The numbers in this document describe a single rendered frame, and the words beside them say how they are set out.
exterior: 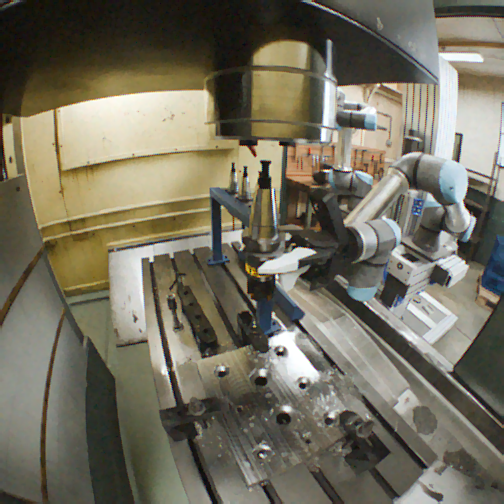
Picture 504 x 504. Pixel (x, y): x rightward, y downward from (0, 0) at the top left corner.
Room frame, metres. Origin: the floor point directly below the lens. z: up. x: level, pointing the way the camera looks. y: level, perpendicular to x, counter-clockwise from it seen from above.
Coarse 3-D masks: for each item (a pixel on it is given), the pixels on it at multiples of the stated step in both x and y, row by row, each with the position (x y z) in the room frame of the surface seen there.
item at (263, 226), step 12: (264, 192) 0.29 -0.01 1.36; (252, 204) 0.30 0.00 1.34; (264, 204) 0.29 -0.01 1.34; (276, 204) 0.30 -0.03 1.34; (252, 216) 0.30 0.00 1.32; (264, 216) 0.29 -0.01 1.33; (276, 216) 0.30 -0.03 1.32; (252, 228) 0.29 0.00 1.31; (264, 228) 0.28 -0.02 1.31; (276, 228) 0.29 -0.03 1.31; (264, 240) 0.28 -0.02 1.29
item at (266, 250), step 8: (280, 232) 0.31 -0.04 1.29; (248, 240) 0.29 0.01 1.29; (256, 240) 0.28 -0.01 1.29; (272, 240) 0.28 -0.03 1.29; (280, 240) 0.29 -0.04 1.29; (248, 248) 0.30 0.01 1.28; (256, 248) 0.27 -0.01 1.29; (264, 248) 0.27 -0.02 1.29; (272, 248) 0.28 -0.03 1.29; (280, 248) 0.29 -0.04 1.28; (256, 256) 0.28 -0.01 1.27; (264, 256) 0.27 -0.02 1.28; (272, 256) 0.28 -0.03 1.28; (280, 256) 0.28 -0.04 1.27
